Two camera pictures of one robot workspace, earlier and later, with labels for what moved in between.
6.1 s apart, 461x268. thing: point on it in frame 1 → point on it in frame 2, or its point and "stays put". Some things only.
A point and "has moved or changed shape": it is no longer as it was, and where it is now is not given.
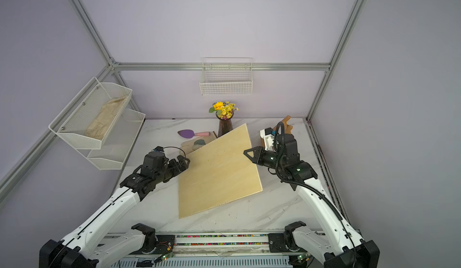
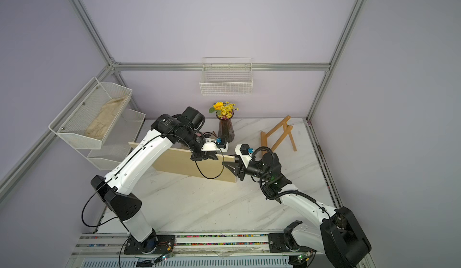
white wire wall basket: [227, 76] stays put
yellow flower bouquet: [224, 110] stays put
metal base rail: [221, 249] stays put
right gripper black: [260, 156] → [241, 170]
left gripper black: [177, 169] → [204, 155]
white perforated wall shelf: [97, 123] stays put
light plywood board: [219, 172] has moved or changed shape
